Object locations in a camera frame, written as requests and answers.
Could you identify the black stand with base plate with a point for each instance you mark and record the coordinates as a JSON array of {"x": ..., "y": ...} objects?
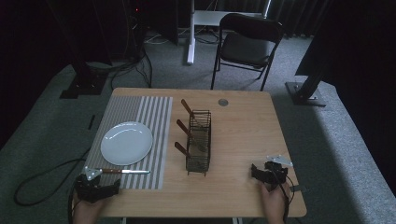
[
  {"x": 84, "y": 88},
  {"x": 306, "y": 97}
]

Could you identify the grey striped placemat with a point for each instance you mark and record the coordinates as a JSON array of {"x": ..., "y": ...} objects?
[{"x": 157, "y": 109}]

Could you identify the small grey tab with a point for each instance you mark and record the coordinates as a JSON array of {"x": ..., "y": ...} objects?
[{"x": 298, "y": 188}]

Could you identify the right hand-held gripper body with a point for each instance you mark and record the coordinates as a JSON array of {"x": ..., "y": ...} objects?
[{"x": 275, "y": 172}]

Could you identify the white round plate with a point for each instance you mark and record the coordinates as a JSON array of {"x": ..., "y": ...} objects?
[{"x": 126, "y": 143}]

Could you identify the small black bar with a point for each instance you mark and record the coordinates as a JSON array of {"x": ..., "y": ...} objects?
[{"x": 91, "y": 122}]

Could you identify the white desk frame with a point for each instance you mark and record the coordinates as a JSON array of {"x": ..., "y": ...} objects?
[{"x": 190, "y": 46}]

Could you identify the person's right hand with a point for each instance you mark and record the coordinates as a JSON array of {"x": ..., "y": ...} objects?
[{"x": 274, "y": 205}]

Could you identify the black equipment cabinet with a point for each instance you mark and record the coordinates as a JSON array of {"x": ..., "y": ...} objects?
[{"x": 162, "y": 25}]

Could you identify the person's left hand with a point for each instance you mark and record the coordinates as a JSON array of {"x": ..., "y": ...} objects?
[{"x": 85, "y": 211}]

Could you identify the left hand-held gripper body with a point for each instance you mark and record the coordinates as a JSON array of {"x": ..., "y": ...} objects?
[{"x": 88, "y": 189}]

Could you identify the black folding chair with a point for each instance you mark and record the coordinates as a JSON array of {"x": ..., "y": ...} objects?
[{"x": 246, "y": 49}]

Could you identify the round grey table grommet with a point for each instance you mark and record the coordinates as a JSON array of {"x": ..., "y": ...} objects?
[{"x": 223, "y": 102}]

